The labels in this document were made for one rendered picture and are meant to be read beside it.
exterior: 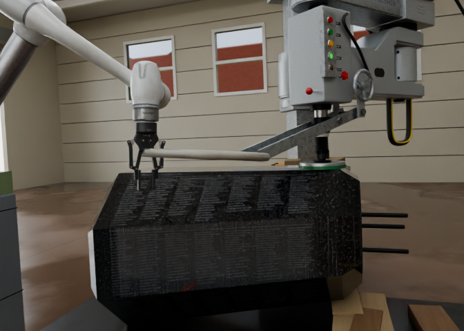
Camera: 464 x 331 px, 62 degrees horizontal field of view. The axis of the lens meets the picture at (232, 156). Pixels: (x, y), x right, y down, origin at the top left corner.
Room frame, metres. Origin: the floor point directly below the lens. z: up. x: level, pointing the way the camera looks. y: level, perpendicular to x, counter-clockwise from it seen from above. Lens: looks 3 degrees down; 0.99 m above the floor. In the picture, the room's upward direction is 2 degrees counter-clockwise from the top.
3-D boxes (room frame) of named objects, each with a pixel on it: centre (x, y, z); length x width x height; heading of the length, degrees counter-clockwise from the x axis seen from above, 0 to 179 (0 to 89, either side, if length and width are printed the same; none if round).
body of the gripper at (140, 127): (1.35, 0.30, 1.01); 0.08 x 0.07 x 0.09; 111
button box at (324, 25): (1.70, -0.44, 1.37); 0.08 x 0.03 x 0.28; 125
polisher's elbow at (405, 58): (2.21, -0.97, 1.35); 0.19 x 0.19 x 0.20
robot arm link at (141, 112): (1.35, 0.29, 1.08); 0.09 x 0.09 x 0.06
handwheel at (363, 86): (1.80, -0.60, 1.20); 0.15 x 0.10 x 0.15; 125
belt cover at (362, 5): (2.03, -0.72, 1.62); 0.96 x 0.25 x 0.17; 125
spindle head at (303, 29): (1.88, -0.50, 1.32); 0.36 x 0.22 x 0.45; 125
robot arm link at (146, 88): (1.37, 0.29, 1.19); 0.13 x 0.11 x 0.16; 178
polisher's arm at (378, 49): (2.04, -0.76, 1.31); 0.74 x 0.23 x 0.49; 125
